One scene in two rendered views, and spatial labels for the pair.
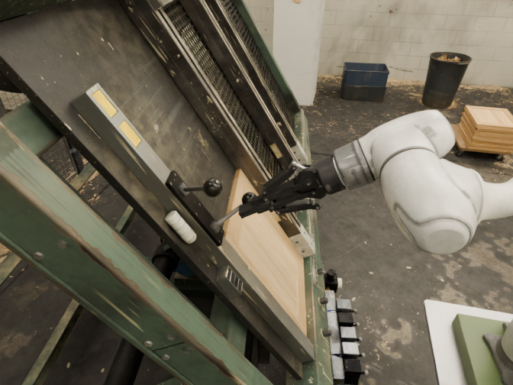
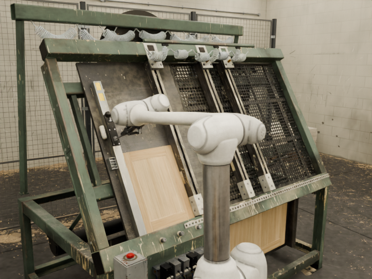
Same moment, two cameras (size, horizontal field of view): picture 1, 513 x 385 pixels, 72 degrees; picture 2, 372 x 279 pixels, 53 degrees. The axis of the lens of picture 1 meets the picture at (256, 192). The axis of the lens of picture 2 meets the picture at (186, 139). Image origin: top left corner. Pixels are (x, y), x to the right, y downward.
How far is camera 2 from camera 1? 182 cm
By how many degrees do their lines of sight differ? 47
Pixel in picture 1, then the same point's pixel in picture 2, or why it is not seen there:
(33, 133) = (76, 88)
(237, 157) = (170, 138)
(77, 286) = (57, 122)
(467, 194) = (126, 105)
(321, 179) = not seen: hidden behind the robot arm
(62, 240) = (57, 104)
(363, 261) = not seen: outside the picture
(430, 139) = (150, 100)
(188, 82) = not seen: hidden behind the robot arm
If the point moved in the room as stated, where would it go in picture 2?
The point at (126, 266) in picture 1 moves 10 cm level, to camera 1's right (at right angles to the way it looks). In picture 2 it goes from (66, 117) to (75, 119)
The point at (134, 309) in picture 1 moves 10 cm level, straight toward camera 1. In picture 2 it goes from (64, 132) to (53, 135)
